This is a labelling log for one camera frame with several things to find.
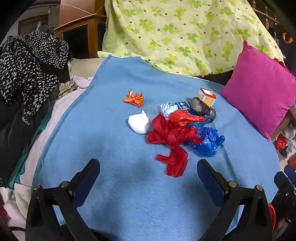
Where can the teal cloth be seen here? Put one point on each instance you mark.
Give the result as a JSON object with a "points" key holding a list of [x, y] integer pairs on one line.
{"points": [[20, 166]]}

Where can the red orange plastic bag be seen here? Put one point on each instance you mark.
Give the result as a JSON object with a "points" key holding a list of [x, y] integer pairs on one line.
{"points": [[281, 142]]}

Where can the blue plastic bag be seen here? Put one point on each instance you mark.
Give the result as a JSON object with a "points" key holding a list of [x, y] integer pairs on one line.
{"points": [[209, 141]]}

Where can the white bedsheet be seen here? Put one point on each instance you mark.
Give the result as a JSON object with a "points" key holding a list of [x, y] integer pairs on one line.
{"points": [[57, 109]]}

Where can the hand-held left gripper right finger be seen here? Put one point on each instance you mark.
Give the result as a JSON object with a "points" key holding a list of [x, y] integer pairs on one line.
{"points": [[208, 178]]}

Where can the blue blanket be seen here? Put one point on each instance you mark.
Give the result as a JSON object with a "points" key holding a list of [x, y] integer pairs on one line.
{"points": [[120, 185]]}

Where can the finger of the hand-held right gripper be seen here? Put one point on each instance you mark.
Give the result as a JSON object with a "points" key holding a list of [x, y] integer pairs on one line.
{"points": [[290, 170], [281, 183]]}

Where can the green clover print quilt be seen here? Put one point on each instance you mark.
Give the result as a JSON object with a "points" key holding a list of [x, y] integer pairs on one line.
{"points": [[175, 30]]}

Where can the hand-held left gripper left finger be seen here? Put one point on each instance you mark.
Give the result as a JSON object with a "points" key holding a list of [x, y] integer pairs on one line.
{"points": [[89, 171]]}

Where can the black jacket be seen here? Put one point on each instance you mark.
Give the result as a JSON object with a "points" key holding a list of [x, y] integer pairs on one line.
{"points": [[13, 139]]}

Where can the wooden railing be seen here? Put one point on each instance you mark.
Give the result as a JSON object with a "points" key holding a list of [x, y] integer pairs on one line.
{"points": [[266, 14]]}

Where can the orange white small box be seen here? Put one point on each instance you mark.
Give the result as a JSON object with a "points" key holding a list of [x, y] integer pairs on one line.
{"points": [[208, 98]]}

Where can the magenta pillow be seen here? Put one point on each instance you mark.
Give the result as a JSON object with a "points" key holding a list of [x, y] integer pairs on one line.
{"points": [[259, 90]]}

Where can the wooden cabinet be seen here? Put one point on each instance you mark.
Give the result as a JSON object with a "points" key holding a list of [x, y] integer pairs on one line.
{"points": [[76, 25]]}

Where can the grey plastic bag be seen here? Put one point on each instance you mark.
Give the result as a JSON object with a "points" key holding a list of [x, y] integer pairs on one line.
{"points": [[200, 106]]}

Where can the floral cloth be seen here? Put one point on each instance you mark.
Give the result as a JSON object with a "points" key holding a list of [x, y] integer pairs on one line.
{"points": [[67, 88]]}

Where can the clear plastic bag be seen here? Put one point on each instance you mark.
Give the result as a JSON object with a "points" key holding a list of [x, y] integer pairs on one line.
{"points": [[166, 109]]}

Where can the black white-dotted garment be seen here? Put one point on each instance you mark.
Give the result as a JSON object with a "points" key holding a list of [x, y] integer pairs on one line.
{"points": [[25, 67]]}

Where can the red plastic basket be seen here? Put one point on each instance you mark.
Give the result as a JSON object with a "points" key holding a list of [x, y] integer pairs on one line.
{"points": [[272, 217]]}

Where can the white knotted plastic bag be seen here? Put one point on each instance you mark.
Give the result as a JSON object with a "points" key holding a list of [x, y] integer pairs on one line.
{"points": [[138, 122]]}

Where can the wooden table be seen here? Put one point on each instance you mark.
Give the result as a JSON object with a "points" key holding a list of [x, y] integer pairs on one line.
{"points": [[283, 125]]}

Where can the blue white carton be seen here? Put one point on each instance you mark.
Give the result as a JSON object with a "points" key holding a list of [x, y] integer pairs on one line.
{"points": [[182, 106]]}

